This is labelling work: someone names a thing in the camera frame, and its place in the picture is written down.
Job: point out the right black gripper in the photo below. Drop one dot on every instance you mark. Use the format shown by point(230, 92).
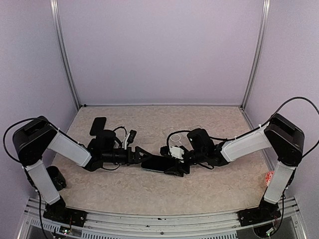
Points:
point(177, 170)

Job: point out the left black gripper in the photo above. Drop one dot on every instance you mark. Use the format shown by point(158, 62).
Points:
point(136, 156)

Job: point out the black phone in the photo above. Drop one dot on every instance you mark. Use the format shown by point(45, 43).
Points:
point(97, 125)
point(159, 163)

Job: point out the clear phone case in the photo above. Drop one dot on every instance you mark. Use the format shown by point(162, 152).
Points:
point(177, 139)

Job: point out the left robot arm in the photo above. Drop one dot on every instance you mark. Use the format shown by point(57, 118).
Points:
point(39, 135)

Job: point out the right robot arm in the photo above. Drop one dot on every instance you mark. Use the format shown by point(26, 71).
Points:
point(278, 133)

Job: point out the red white patterned bowl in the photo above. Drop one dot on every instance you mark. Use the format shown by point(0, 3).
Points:
point(268, 177)

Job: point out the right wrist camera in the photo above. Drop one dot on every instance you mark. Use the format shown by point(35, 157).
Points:
point(172, 151)

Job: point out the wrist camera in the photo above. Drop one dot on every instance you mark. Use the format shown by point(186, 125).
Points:
point(172, 151)
point(129, 139)

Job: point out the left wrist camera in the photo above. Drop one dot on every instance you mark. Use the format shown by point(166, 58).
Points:
point(129, 139)

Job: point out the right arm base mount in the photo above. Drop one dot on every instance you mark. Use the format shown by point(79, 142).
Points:
point(265, 211)

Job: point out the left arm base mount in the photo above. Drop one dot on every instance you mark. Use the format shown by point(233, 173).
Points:
point(58, 212)

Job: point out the front aluminium rail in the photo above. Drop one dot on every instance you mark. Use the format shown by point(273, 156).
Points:
point(223, 225)

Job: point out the left aluminium frame post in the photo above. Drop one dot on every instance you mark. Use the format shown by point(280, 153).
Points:
point(60, 39)

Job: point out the aluminium frame post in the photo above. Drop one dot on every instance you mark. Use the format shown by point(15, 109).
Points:
point(60, 39)
point(258, 53)

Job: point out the right aluminium frame post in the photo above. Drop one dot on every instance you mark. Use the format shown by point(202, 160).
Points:
point(258, 53)

